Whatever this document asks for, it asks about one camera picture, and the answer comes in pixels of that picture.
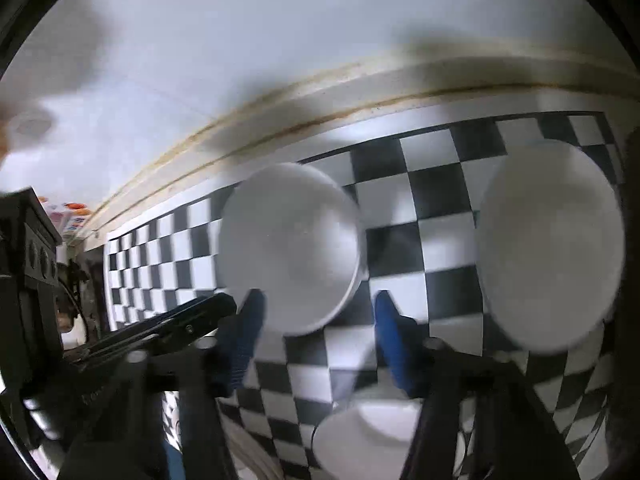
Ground white bowl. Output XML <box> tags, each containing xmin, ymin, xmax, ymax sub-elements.
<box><xmin>476</xmin><ymin>141</ymin><xmax>625</xmax><ymax>353</ymax></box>
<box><xmin>217</xmin><ymin>162</ymin><xmax>366</xmax><ymax>336</ymax></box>
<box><xmin>312</xmin><ymin>400</ymin><xmax>421</xmax><ymax>480</ymax></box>

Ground black white checkered mat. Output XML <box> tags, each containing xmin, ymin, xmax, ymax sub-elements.
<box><xmin>102</xmin><ymin>109</ymin><xmax>632</xmax><ymax>480</ymax></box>

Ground colourful wall sticker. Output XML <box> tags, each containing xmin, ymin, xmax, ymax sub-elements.
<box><xmin>38</xmin><ymin>196</ymin><xmax>93</xmax><ymax>243</ymax></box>

